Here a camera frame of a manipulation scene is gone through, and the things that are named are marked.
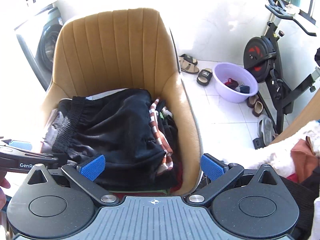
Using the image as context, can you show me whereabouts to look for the black exercise bike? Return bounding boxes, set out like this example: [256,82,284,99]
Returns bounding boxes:
[243,0,320,151]

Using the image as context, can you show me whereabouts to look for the brown slipper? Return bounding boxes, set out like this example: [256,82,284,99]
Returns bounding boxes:
[247,94,258,108]
[252,100,264,117]

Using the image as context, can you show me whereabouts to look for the grey washing machine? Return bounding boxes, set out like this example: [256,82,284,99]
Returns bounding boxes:
[14,5,65,91]

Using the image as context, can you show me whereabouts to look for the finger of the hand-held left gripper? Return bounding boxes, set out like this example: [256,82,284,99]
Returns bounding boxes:
[0,137,33,153]

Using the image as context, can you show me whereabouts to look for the grey slipper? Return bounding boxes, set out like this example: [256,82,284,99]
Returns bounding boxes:
[257,115,274,146]

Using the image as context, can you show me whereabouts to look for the beige towel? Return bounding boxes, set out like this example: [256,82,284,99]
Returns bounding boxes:
[285,4,301,15]

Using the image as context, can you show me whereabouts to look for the black slide sandal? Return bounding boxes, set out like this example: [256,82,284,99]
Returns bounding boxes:
[196,68,214,86]

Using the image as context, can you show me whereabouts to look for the person's left hand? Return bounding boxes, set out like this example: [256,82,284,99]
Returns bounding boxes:
[0,172,12,212]

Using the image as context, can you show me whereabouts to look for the white fluffy blanket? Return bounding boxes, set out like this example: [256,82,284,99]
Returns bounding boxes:
[224,120,320,181]

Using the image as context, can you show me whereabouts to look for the grey garment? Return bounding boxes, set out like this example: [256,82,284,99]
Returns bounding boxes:
[41,109,66,153]

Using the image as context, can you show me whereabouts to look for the purple plastic basin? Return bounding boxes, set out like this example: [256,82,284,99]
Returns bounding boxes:
[214,62,259,103]

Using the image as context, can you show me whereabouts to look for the tan sandal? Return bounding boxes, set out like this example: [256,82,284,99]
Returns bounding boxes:
[178,53,198,65]
[179,60,200,74]

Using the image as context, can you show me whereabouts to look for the pale blue garment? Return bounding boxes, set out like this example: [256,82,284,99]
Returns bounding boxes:
[84,91,121,101]

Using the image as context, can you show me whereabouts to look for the black shorts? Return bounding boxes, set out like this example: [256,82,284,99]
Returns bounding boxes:
[51,89,167,188]

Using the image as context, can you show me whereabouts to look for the dark garment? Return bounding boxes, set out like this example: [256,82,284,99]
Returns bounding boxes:
[157,100,185,191]

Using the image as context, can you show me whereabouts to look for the rust white striped garment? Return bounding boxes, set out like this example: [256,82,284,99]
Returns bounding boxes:
[149,98,174,176]

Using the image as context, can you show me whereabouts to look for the tan upholstered chair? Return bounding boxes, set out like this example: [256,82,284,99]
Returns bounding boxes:
[41,7,203,193]

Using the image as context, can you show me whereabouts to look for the orange cloth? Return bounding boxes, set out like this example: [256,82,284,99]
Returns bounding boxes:
[290,139,320,181]

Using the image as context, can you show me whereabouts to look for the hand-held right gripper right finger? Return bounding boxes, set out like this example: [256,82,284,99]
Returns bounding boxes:
[186,153,278,205]

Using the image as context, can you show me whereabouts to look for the wooden board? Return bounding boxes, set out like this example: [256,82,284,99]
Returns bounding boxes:
[270,95,320,146]

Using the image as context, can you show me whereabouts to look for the black ribbed cloth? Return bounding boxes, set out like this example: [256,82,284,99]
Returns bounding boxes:
[279,174,320,240]

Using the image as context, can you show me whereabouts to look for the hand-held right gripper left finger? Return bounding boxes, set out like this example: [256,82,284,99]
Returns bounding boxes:
[25,154,120,205]

